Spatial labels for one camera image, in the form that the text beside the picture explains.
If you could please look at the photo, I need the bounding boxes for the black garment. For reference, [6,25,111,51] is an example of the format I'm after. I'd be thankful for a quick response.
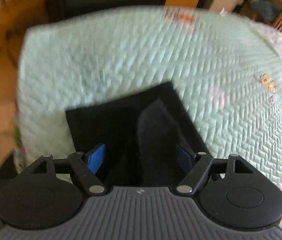
[66,82,207,187]

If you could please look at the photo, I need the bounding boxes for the mint green quilted bedspread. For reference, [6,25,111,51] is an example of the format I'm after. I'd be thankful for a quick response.
[13,4,282,237]

